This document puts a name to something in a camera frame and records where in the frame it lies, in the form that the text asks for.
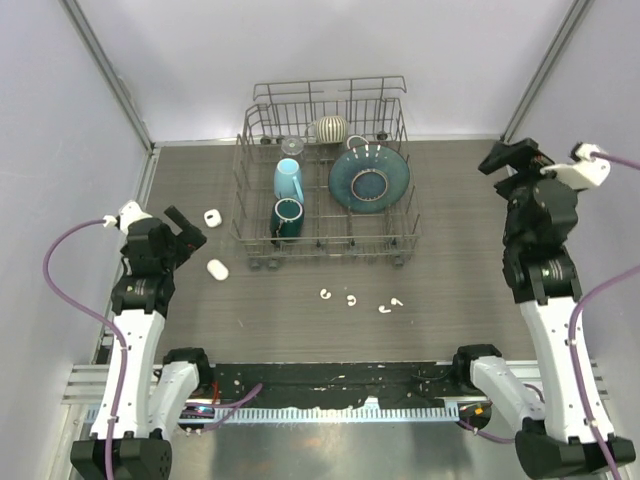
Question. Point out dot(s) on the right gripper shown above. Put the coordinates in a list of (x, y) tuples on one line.
[(523, 154)]

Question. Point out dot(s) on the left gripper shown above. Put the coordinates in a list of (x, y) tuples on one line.
[(189, 235)]

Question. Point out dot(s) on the oval white charging case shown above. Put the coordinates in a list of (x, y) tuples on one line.
[(217, 270)]

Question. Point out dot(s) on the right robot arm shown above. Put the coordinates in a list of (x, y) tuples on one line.
[(564, 431)]

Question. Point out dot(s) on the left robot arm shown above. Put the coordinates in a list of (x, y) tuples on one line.
[(131, 435)]

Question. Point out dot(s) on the small white charging case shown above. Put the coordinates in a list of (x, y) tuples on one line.
[(212, 218)]

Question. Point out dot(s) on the dark teal mug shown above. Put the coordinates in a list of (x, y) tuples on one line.
[(287, 219)]

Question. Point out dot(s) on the light blue mug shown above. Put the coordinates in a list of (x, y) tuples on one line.
[(288, 180)]

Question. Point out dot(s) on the clear glass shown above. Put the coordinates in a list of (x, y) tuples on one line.
[(292, 146)]

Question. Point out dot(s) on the large teal plate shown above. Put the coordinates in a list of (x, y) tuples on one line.
[(369, 178)]

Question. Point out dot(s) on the small white-rimmed bowl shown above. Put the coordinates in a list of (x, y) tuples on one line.
[(355, 141)]

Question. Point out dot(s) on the striped ceramic mug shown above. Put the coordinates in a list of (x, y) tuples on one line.
[(331, 129)]

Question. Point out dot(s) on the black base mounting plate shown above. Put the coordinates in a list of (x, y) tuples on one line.
[(341, 385)]

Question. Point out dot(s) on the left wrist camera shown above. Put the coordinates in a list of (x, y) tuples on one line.
[(130, 213)]

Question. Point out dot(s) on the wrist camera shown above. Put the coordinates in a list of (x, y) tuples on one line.
[(588, 170), (130, 213)]

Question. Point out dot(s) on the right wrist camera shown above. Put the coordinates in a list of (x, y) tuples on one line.
[(588, 170)]

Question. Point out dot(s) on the wire dish rack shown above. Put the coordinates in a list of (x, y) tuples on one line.
[(372, 107)]

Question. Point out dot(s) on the white slotted cable duct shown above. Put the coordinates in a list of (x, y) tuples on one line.
[(369, 412)]

